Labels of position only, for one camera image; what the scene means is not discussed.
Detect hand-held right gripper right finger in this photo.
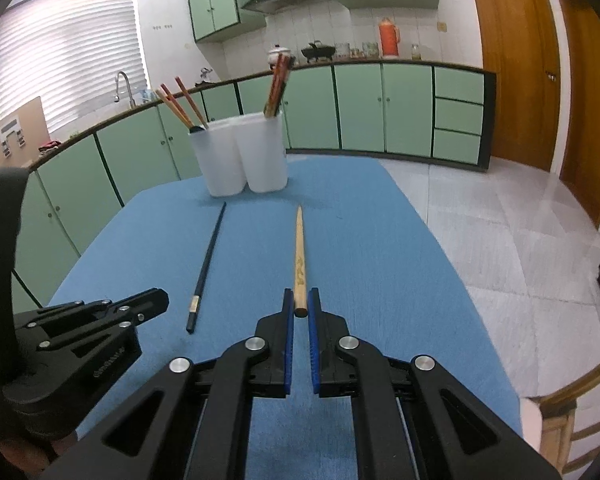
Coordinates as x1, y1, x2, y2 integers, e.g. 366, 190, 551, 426
306, 286, 563, 480

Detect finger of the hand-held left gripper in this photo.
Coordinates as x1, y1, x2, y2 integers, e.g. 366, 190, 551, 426
15, 287, 171, 329
35, 316, 145, 351

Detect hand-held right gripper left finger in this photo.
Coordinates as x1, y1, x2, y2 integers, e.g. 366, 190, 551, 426
45, 287, 296, 480

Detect black chopstick with gold band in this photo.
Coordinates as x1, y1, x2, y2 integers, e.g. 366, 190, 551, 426
186, 201, 228, 335
264, 67, 293, 118

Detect white translucent plastic container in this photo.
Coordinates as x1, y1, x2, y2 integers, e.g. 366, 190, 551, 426
187, 116, 248, 197
232, 111, 288, 194

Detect red striped bamboo chopstick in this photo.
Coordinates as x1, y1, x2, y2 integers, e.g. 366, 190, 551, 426
174, 76, 209, 128
160, 83, 199, 130

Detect long red-handled bamboo chopstick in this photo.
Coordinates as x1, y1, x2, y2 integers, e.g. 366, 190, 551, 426
265, 52, 287, 118

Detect red flowered bamboo chopstick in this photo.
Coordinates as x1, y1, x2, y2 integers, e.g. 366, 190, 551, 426
269, 55, 292, 117

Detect blue tablecloth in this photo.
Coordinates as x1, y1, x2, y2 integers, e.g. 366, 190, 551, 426
45, 157, 523, 480

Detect brown cardboard board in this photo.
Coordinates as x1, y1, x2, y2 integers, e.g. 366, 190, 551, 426
0, 96, 48, 167

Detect chrome kitchen faucet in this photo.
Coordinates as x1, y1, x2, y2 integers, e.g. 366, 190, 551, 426
114, 71, 137, 108

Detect green kitchen base cabinets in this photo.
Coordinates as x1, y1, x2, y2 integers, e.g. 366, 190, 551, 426
10, 57, 497, 313

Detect wooden chair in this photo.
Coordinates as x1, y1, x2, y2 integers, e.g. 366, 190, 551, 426
527, 355, 600, 473

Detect white window blind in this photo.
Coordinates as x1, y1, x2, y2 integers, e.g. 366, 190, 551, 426
0, 0, 148, 133

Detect white pot with lid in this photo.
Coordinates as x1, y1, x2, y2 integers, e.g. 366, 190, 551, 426
268, 44, 293, 70

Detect black wok with lid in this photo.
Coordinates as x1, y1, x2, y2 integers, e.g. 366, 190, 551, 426
301, 40, 337, 63

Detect orange thermos jug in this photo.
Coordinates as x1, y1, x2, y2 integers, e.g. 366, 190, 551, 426
378, 17, 402, 58

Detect wooden door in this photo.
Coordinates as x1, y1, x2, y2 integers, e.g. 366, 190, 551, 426
555, 0, 600, 228
465, 0, 563, 173

